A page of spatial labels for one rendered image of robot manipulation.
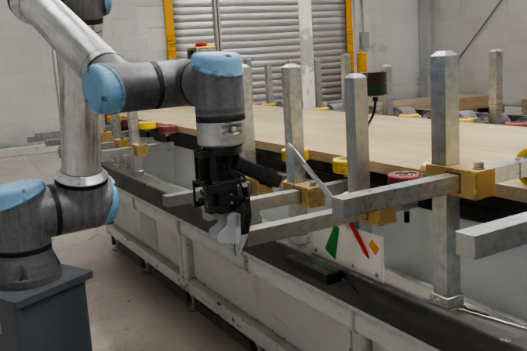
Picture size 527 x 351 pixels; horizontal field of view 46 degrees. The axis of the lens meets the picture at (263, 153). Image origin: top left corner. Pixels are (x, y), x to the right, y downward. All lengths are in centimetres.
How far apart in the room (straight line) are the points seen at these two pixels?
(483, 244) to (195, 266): 223
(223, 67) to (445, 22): 1065
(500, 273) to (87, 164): 110
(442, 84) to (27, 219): 114
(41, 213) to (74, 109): 30
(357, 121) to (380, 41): 1003
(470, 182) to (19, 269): 120
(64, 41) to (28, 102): 778
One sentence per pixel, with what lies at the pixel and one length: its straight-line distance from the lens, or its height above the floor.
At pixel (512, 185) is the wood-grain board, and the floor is 90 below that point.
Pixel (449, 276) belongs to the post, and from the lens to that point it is 121.
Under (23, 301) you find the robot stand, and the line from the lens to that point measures 174.
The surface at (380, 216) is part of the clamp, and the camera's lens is 130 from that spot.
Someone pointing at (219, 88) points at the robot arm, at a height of 113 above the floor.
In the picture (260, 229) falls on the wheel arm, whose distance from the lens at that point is 117.
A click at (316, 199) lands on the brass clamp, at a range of 150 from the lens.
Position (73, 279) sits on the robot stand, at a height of 60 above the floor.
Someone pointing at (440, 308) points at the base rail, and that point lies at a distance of 123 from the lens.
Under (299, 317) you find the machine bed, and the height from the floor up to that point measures 29.
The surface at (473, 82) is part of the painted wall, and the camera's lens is 1119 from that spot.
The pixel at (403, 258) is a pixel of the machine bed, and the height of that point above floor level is 66.
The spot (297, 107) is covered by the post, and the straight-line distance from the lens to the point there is 153.
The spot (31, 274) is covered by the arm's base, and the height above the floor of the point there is 64.
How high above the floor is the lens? 119
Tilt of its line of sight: 9 degrees down
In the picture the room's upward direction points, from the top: 3 degrees counter-clockwise
